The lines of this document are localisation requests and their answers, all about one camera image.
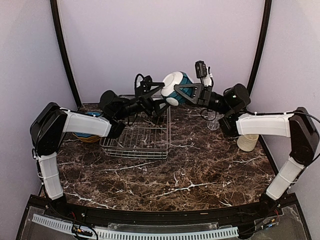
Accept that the left black frame post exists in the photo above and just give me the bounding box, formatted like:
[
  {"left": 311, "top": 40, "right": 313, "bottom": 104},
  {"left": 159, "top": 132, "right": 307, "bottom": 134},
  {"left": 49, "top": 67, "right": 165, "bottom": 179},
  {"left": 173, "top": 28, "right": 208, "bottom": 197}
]
[{"left": 49, "top": 0, "right": 82, "bottom": 109}]

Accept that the cream ribbed cup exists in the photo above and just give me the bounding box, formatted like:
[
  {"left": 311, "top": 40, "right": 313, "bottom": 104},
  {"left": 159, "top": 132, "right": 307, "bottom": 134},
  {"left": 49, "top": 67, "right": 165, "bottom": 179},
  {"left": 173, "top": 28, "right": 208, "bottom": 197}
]
[{"left": 237, "top": 134, "right": 259, "bottom": 152}]

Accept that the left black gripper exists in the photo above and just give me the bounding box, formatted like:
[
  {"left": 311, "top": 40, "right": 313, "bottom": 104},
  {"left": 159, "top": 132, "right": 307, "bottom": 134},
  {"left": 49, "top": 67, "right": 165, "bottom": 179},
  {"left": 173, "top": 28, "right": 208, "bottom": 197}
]
[{"left": 114, "top": 80, "right": 174, "bottom": 120}]

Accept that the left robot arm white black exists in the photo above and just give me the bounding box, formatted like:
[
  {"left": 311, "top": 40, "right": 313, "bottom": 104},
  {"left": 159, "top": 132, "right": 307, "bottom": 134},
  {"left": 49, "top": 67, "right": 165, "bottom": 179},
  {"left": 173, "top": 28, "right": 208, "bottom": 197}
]
[{"left": 29, "top": 80, "right": 166, "bottom": 218}]

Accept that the white slotted cable duct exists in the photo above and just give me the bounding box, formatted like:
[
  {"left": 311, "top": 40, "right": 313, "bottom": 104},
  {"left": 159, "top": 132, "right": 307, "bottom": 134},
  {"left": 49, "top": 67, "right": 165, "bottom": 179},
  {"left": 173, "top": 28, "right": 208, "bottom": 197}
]
[{"left": 32, "top": 214, "right": 239, "bottom": 240}]

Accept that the black front rail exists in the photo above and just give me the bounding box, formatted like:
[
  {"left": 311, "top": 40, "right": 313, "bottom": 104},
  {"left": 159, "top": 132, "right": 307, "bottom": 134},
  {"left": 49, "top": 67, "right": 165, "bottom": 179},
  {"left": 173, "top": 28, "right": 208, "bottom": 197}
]
[{"left": 27, "top": 193, "right": 297, "bottom": 226}]

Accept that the black frame post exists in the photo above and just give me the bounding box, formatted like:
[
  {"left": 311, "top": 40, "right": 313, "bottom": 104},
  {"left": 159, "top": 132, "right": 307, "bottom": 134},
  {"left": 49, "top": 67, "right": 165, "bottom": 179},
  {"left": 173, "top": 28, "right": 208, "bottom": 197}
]
[
  {"left": 49, "top": 0, "right": 82, "bottom": 109},
  {"left": 246, "top": 0, "right": 272, "bottom": 94}
]

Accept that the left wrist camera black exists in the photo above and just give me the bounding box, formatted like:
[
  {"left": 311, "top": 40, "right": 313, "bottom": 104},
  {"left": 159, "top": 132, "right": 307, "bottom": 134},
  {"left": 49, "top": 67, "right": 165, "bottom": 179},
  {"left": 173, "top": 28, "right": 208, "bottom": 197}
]
[{"left": 134, "top": 73, "right": 152, "bottom": 97}]

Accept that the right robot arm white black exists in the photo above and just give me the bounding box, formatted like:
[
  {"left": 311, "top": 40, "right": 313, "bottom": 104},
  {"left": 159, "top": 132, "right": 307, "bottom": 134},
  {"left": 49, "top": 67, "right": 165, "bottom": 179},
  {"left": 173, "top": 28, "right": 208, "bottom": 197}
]
[{"left": 174, "top": 83, "right": 320, "bottom": 217}]

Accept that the wire metal dish rack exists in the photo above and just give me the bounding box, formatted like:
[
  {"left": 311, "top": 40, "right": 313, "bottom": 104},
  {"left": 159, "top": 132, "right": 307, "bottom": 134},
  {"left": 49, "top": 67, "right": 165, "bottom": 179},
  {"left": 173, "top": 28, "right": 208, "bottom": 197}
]
[{"left": 99, "top": 107, "right": 171, "bottom": 160}]

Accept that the right black frame post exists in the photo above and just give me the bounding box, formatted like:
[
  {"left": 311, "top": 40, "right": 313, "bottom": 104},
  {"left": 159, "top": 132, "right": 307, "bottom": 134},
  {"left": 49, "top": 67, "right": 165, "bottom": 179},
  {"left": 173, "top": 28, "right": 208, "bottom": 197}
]
[{"left": 246, "top": 0, "right": 272, "bottom": 94}]

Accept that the white saucer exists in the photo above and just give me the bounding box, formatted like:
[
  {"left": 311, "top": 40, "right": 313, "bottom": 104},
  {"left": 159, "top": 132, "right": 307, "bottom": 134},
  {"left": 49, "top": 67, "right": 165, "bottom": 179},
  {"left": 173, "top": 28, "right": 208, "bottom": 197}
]
[{"left": 160, "top": 70, "right": 196, "bottom": 107}]

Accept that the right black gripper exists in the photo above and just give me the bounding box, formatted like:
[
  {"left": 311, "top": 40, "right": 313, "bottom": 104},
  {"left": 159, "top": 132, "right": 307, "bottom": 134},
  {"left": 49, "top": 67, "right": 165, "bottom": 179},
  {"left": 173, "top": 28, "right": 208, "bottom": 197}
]
[{"left": 172, "top": 82, "right": 232, "bottom": 114}]

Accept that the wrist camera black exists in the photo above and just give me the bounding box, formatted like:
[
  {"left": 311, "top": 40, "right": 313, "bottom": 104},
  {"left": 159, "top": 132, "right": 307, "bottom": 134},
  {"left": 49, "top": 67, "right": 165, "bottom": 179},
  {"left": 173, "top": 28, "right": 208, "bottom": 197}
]
[
  {"left": 134, "top": 73, "right": 152, "bottom": 97},
  {"left": 195, "top": 60, "right": 208, "bottom": 79}
]

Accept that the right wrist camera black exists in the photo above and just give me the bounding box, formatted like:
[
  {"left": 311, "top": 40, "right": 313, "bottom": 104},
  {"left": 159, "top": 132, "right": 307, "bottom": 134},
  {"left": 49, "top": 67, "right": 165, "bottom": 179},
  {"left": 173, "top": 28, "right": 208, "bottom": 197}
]
[{"left": 195, "top": 60, "right": 208, "bottom": 79}]

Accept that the blue dotted plate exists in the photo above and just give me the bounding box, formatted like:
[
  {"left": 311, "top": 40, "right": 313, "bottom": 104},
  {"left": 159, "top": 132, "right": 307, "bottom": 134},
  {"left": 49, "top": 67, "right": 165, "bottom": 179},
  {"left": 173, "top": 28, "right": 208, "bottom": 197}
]
[{"left": 85, "top": 112, "right": 102, "bottom": 118}]

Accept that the clear glass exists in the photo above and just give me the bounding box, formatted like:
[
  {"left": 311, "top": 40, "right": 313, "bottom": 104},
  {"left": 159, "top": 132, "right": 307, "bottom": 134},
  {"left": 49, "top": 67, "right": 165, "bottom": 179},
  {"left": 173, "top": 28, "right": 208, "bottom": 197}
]
[{"left": 207, "top": 111, "right": 223, "bottom": 131}]

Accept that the yellow dotted scalloped plate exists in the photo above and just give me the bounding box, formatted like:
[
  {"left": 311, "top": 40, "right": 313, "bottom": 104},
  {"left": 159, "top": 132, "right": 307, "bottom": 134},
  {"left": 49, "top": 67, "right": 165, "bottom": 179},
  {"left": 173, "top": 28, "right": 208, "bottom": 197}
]
[{"left": 72, "top": 132, "right": 101, "bottom": 143}]

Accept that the white right gripper bracket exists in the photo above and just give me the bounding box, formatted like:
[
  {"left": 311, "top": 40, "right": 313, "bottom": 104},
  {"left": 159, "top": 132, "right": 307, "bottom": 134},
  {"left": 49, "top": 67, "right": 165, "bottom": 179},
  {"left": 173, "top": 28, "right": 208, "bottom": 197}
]
[{"left": 203, "top": 66, "right": 214, "bottom": 87}]

